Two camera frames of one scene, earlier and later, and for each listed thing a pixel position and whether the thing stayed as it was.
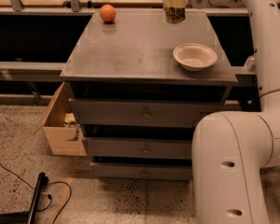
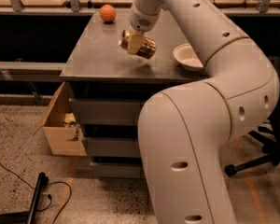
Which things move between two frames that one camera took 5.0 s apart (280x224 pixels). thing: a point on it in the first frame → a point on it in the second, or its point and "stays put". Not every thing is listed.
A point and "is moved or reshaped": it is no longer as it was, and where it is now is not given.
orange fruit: x=107 y=12 stays put
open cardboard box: x=61 y=126 stays put
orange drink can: x=175 y=15 is moved or reshaped
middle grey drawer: x=134 y=147 stays put
